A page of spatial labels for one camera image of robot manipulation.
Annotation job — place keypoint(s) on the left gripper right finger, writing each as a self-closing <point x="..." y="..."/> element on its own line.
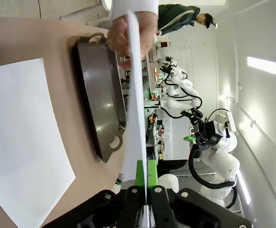
<point x="152" y="173"/>

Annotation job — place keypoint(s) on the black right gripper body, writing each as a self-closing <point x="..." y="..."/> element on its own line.
<point x="213" y="135"/>

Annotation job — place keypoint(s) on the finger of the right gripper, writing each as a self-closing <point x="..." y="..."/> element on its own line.
<point x="200" y="140"/>
<point x="195" y="115"/>

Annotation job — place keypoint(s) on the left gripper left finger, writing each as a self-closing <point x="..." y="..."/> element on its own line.
<point x="140" y="173"/>

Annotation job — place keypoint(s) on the white A4 paper sheet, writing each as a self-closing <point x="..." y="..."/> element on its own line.
<point x="21" y="130"/>
<point x="135" y="107"/>

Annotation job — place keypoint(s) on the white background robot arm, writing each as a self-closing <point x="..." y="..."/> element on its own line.
<point x="176" y="104"/>
<point x="184" y="82"/>

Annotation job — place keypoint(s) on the person's right forearm white sleeve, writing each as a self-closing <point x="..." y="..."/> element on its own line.
<point x="147" y="6"/>

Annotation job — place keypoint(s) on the person's right hand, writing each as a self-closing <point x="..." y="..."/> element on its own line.
<point x="119" y="35"/>

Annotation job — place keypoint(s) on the white cabinet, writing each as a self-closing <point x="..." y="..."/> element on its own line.
<point x="176" y="137"/>

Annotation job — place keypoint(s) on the rectangular ceiling light panel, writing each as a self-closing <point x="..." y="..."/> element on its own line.
<point x="243" y="187"/>
<point x="263" y="65"/>

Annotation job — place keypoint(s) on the brown plastic serving tray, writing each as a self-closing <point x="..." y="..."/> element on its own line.
<point x="102" y="95"/>

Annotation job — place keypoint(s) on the bystander in green jacket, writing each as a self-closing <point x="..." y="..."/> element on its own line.
<point x="176" y="19"/>

